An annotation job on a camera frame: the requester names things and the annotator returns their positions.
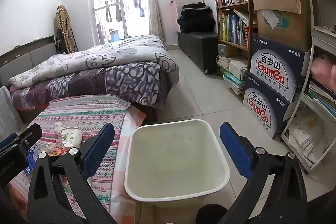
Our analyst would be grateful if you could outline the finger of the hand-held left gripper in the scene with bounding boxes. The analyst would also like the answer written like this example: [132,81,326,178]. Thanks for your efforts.
[16,123,42,155]
[0,133,18,153]

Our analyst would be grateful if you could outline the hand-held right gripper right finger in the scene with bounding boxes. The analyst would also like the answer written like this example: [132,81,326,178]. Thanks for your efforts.
[219,122,307,224]

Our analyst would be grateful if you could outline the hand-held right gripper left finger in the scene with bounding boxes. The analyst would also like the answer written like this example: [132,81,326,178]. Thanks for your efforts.
[28,123,116,224]

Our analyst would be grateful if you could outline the white tissue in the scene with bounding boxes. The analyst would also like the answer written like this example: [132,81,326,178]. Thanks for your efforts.
[54,122,65,136]

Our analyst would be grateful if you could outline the floral paper cup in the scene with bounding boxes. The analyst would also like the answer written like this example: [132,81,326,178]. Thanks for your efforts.
[61,127,83,149]

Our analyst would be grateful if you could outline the white plastic bin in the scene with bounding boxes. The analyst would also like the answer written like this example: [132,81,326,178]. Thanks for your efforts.
[124,119,231,209]

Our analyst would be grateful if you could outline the pink checked sheet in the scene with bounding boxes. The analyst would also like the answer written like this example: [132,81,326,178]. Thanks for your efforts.
[109,105,147,224]

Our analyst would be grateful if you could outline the grey checked pillow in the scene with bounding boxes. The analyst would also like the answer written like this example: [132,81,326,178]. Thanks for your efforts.
[0,86,24,140]

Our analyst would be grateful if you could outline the patterned woven cloth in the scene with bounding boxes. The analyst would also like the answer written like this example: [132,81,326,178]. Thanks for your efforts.
[8,94,132,214]

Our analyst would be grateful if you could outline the blue water bottle box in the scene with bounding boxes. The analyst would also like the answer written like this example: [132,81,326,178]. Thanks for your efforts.
[249,35,309,103]
[242,72,298,140]

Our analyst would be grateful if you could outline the purple patterned blanket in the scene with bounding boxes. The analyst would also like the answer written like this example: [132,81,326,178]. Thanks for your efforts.
[9,61,174,111]

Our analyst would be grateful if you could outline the pile of white booklets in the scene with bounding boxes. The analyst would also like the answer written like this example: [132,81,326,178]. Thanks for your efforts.
[285,111,332,167]

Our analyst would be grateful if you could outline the stack of books on floor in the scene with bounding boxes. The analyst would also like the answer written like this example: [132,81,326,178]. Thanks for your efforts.
[216,54,249,96]

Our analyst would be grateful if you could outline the grey bed headboard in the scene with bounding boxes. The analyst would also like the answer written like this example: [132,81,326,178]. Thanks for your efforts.
[0,35,57,88]

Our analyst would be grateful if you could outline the grey cartoon quilt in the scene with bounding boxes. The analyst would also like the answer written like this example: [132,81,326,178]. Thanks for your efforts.
[8,35,180,88]

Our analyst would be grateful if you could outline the small grey box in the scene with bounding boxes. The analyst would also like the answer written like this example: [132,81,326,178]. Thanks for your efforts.
[218,43,232,56]

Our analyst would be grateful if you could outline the row of slim booklets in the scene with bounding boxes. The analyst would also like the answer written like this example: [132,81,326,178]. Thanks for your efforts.
[307,80,336,112]

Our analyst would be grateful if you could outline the black folding rack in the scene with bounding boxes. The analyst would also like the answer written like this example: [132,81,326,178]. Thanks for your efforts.
[56,27,79,54]

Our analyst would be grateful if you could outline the black storage bench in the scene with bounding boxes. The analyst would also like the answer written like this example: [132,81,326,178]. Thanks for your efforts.
[178,31,219,74]

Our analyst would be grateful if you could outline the pink plush toy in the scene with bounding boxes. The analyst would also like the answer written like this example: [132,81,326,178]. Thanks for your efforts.
[311,54,336,90]

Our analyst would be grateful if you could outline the plaid blanket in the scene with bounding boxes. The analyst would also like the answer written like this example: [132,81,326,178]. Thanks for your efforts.
[55,5,75,54]

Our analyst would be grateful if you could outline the row of thick books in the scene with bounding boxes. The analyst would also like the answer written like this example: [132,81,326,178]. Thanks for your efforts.
[219,9,250,48]

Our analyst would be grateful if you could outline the brown cardboard box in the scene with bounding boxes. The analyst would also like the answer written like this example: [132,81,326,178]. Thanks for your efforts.
[257,9,312,52]

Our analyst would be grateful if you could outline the pile of black clothes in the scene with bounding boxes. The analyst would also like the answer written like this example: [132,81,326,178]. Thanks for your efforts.
[177,3,216,33]

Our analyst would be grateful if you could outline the dark hanging garment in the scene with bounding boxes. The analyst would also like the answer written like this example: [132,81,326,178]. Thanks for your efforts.
[104,0,113,23]
[114,0,123,22]

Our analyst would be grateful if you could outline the white shelf rack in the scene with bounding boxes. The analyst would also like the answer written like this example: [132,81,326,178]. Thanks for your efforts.
[280,0,336,175]

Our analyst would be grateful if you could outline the wooden bookshelf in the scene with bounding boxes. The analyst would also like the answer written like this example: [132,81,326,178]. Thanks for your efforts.
[209,0,258,57]

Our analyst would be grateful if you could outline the beige curtain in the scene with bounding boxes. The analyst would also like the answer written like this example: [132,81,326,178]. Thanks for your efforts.
[142,0,165,42]

